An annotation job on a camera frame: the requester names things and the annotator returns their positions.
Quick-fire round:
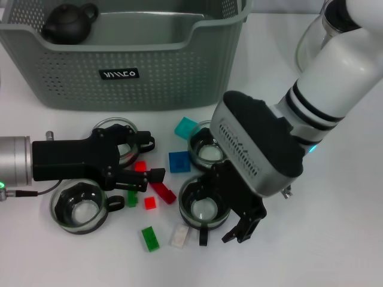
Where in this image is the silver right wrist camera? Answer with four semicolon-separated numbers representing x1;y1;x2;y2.
209;90;306;199

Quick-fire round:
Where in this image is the left gripper grey cable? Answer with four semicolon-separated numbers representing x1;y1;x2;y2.
0;181;62;199

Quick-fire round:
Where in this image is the blue square brick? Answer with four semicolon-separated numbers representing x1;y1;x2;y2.
168;151;192;173

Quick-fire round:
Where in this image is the right gripper silver connector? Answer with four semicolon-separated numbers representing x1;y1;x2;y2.
280;184;294;200

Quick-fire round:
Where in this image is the teal square brick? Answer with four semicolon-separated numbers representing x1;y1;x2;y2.
174;116;198;139

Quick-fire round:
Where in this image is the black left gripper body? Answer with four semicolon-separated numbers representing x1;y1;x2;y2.
31;127;121;191

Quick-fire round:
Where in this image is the green rectangular brick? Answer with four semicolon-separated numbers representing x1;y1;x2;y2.
140;226;161;253

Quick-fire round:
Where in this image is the glass teacup black sleeve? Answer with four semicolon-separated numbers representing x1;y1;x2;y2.
178;175;233;248
49;178;126;236
90;117;156;168
187;120;228;173

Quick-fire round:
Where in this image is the white toy brick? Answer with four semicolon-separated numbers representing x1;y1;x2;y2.
168;223;192;249

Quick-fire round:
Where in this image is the dark clay teapot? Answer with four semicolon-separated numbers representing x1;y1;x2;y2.
41;2;99;45

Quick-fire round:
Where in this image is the glass pitcher black handle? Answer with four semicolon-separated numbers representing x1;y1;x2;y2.
295;0;363;74

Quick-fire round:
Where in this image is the dark red long brick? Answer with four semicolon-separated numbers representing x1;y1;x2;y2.
148;181;177;206

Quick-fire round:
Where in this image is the grey perforated storage bin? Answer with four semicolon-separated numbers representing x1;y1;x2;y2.
0;0;254;112

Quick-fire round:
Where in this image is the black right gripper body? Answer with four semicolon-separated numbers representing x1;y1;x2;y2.
208;160;268;224

